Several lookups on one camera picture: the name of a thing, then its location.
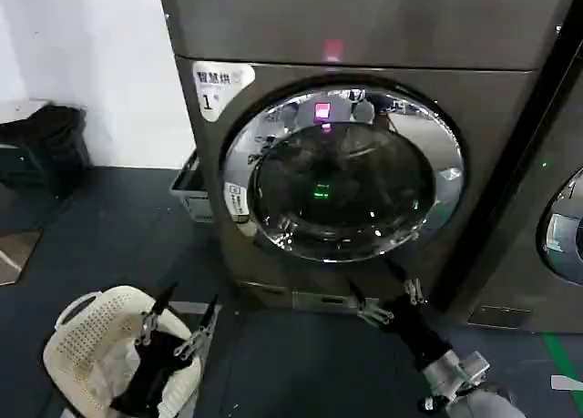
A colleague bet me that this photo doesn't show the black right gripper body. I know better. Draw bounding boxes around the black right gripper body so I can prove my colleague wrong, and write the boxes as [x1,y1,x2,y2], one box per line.
[390,293,453,370]

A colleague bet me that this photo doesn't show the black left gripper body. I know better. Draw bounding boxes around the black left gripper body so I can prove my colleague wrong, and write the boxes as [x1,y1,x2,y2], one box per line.
[110,330,194,413]

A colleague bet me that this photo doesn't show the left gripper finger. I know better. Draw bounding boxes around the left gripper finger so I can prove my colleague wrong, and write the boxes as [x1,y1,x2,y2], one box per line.
[173,294,220,362]
[135,281,179,347]

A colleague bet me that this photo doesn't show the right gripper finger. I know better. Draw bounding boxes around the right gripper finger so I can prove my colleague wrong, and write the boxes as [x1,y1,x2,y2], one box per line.
[384,258,426,307]
[345,278,395,331]

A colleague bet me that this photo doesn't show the cream perforated laundry basket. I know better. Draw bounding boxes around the cream perforated laundry basket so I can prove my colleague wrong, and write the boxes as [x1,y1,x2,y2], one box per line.
[42,285,204,418]

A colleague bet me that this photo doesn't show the round glass dryer door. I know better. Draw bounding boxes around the round glass dryer door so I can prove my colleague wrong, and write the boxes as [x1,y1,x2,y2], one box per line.
[218,74,466,265]

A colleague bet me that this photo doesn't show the grey dryer with green light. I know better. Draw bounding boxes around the grey dryer with green light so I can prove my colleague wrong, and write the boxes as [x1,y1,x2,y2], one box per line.
[464,38,583,335]

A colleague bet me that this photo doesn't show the grey plastic bin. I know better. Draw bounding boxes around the grey plastic bin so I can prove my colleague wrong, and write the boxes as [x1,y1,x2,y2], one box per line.
[169,148,216,224]

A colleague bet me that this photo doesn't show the small white door sticker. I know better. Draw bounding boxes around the small white door sticker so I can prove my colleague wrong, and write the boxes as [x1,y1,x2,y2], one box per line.
[224,180,252,224]

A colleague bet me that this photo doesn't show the green floor tape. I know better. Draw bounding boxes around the green floor tape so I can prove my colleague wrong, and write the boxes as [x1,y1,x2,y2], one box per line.
[541,332,583,370]

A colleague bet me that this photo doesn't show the brown cardboard sheet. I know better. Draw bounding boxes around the brown cardboard sheet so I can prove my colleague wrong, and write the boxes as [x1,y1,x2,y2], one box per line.
[0,229,43,287]

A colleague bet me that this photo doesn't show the white paper scrap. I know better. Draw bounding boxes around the white paper scrap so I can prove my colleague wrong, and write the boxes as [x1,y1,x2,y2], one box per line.
[549,373,583,393]

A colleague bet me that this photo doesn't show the round door with white rim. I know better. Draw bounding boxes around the round door with white rim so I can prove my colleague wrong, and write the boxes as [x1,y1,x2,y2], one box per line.
[536,166,583,288]

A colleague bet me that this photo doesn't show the white energy label sticker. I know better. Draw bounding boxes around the white energy label sticker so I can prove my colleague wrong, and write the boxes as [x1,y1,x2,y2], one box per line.
[191,61,256,123]

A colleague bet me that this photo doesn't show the grey front-load dryer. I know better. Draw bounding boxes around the grey front-load dryer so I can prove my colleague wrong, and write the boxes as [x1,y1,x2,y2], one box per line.
[157,0,580,317]

